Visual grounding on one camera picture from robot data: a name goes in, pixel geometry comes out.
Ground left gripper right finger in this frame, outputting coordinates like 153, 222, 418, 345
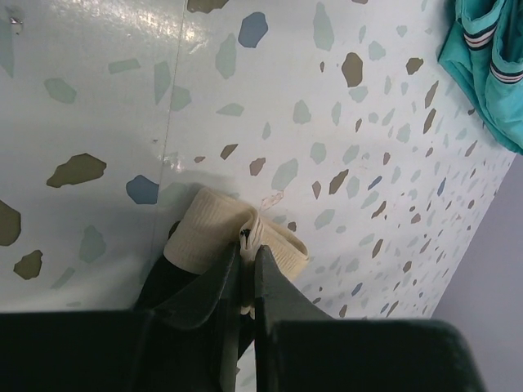
254, 246, 485, 391

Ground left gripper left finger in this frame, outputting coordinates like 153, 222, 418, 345
1, 243, 241, 391

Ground black underwear beige waistband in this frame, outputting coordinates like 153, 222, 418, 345
135, 188, 310, 318

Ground teal folded shorts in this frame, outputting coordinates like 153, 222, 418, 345
438, 0, 522, 154

